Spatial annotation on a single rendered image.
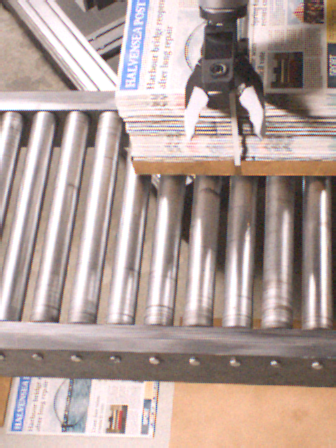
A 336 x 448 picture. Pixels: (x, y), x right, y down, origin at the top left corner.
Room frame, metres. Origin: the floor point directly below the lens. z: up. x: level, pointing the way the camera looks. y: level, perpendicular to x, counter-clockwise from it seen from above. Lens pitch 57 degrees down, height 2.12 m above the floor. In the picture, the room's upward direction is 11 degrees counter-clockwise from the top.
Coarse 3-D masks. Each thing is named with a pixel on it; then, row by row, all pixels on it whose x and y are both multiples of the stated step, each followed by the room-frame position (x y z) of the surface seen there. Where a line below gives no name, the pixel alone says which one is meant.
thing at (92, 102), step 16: (0, 96) 1.23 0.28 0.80; (16, 96) 1.23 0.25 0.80; (32, 96) 1.22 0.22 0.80; (48, 96) 1.21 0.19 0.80; (64, 96) 1.20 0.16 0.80; (80, 96) 1.19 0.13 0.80; (96, 96) 1.19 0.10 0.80; (112, 96) 1.18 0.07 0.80; (0, 112) 1.20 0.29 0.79; (32, 112) 1.18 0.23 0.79; (64, 112) 1.17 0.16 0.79; (96, 112) 1.15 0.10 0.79; (96, 128) 1.16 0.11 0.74; (128, 144) 1.14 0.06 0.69
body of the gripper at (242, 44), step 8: (200, 8) 0.98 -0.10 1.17; (200, 16) 0.97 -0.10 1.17; (208, 16) 0.95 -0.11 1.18; (216, 16) 0.95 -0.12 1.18; (224, 16) 0.94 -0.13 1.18; (232, 16) 0.94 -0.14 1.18; (240, 16) 0.95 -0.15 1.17; (216, 24) 0.96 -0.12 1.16; (240, 40) 0.98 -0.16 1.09; (248, 40) 0.97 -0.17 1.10; (240, 48) 0.94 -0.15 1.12; (248, 48) 0.95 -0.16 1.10; (240, 56) 0.92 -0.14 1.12; (248, 56) 0.95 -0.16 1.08; (200, 64) 0.93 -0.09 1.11; (240, 64) 0.91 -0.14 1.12; (200, 72) 0.92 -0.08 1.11; (240, 72) 0.90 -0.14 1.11; (240, 80) 0.90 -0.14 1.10
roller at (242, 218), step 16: (240, 176) 0.93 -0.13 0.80; (256, 176) 0.94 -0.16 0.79; (240, 192) 0.90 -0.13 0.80; (256, 192) 0.90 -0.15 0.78; (240, 208) 0.87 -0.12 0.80; (256, 208) 0.87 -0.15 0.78; (240, 224) 0.83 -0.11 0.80; (256, 224) 0.84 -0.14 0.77; (240, 240) 0.80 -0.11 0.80; (240, 256) 0.77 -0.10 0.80; (240, 272) 0.74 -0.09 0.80; (224, 288) 0.73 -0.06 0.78; (240, 288) 0.71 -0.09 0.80; (224, 304) 0.70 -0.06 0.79; (240, 304) 0.68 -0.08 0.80; (224, 320) 0.67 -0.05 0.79; (240, 320) 0.66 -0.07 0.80
